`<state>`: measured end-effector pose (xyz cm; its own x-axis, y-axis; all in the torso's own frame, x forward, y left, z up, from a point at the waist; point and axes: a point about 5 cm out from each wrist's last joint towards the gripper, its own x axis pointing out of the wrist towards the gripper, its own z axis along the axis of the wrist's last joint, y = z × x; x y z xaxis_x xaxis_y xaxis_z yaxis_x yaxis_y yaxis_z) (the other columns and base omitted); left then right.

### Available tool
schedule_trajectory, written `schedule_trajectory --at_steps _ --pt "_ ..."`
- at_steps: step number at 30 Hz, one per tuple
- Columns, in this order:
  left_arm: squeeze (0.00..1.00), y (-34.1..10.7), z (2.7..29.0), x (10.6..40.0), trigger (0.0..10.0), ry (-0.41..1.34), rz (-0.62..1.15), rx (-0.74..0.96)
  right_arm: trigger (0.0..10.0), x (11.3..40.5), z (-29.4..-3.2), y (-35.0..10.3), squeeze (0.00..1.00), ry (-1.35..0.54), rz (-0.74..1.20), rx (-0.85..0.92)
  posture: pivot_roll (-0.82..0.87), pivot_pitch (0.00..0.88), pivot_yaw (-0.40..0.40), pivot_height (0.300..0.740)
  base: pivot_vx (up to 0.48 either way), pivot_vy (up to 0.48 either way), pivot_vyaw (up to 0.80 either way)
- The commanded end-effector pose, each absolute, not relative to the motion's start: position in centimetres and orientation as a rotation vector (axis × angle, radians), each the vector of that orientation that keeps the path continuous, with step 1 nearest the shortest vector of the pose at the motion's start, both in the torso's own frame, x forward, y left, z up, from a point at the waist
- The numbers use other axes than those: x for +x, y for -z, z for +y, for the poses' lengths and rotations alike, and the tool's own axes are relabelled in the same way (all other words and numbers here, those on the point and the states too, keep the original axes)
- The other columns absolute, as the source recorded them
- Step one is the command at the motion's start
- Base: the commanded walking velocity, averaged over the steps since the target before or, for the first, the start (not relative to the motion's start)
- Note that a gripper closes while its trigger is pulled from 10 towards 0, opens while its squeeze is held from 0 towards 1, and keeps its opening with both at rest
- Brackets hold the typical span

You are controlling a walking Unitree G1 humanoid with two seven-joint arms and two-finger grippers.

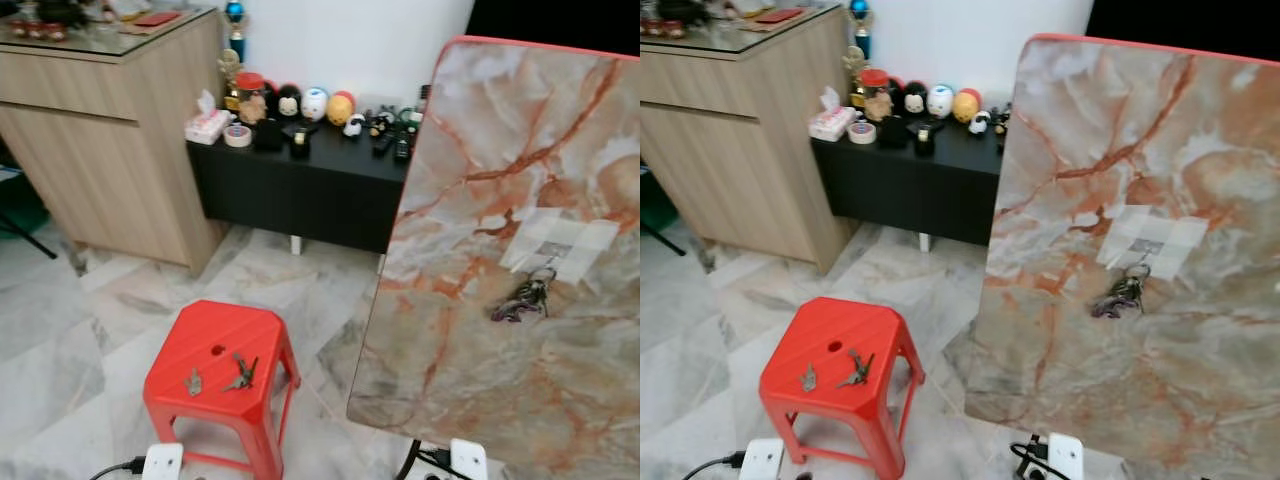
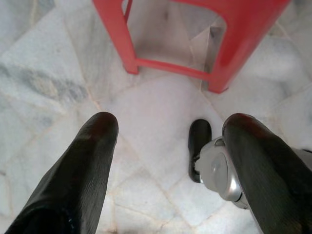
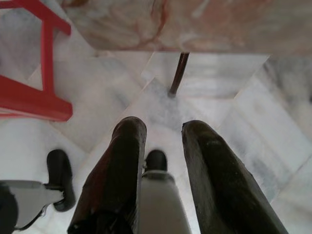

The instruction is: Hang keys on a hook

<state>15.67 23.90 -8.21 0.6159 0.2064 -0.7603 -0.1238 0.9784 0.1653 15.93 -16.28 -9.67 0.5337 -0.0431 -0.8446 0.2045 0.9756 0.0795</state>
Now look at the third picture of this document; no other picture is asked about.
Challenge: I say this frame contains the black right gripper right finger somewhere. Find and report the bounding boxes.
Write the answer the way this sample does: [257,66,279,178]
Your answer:
[181,119,290,234]

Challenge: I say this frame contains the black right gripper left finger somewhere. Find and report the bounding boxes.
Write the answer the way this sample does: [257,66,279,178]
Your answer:
[67,116,148,234]

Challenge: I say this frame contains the dark metal board stand leg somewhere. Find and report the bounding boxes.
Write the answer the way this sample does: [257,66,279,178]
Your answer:
[168,52,190,96]

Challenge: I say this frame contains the red plastic stool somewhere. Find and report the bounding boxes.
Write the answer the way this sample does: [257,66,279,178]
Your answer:
[0,0,73,122]

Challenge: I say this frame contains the marble pattern board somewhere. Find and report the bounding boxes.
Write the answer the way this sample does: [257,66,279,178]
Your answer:
[62,0,312,53]

